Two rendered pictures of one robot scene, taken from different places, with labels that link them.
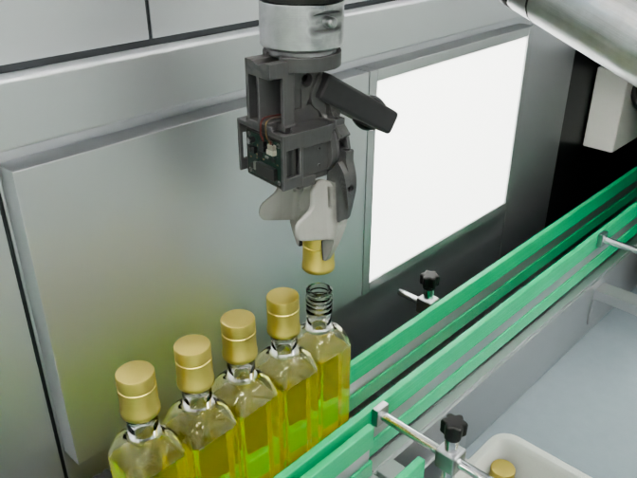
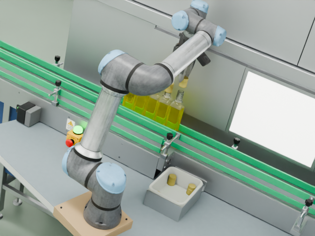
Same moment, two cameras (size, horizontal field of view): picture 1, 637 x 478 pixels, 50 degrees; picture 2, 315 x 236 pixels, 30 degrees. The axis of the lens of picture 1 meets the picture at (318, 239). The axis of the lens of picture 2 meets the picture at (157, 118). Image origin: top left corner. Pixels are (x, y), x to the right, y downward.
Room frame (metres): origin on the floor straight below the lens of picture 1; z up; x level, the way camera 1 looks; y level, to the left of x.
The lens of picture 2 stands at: (-0.32, -2.14, 2.31)
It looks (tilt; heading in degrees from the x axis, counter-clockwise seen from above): 30 degrees down; 68
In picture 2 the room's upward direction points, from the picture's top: 14 degrees clockwise
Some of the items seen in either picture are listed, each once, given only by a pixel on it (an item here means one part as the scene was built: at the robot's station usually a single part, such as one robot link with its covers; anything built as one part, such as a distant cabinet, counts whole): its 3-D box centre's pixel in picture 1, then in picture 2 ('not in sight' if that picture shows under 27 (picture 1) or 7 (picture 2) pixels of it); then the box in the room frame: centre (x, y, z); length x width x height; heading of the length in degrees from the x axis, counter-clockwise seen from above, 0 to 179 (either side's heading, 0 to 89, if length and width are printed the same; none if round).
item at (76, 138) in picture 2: not in sight; (76, 139); (0.23, 0.12, 0.79); 0.07 x 0.07 x 0.07; 46
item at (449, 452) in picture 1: (432, 450); (169, 143); (0.59, -0.13, 0.95); 0.17 x 0.03 x 0.12; 46
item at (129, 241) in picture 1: (348, 193); (232, 97); (0.87, -0.04, 1.15); 0.90 x 0.03 x 0.34; 136
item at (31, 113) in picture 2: not in sight; (28, 114); (0.03, 0.31, 0.79); 0.08 x 0.08 x 0.08; 46
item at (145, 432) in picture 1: (140, 410); not in sight; (0.47, 0.16, 1.12); 0.03 x 0.03 x 0.05
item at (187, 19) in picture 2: not in sight; (188, 21); (0.56, -0.06, 1.50); 0.11 x 0.11 x 0.08; 40
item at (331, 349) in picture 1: (318, 397); (173, 120); (0.64, 0.00, 0.99); 0.06 x 0.06 x 0.21; 46
